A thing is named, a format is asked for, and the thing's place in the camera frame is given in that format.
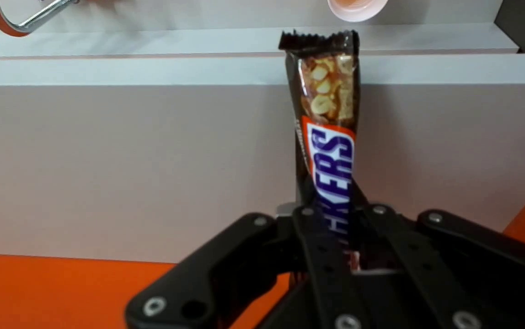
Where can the Snickers chocolate bar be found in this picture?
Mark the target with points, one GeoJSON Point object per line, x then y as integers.
{"type": "Point", "coordinates": [328, 121]}

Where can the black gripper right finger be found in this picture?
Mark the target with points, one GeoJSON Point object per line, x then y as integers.
{"type": "Point", "coordinates": [482, 275]}

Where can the thin white wall shelf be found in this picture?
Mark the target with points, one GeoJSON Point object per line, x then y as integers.
{"type": "Point", "coordinates": [121, 158]}

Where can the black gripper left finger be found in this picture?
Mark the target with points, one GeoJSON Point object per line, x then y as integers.
{"type": "Point", "coordinates": [244, 280]}

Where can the chrome faucet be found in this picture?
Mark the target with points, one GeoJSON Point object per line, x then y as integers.
{"type": "Point", "coordinates": [24, 21]}

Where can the orange paper cup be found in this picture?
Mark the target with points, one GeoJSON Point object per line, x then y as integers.
{"type": "Point", "coordinates": [357, 8]}

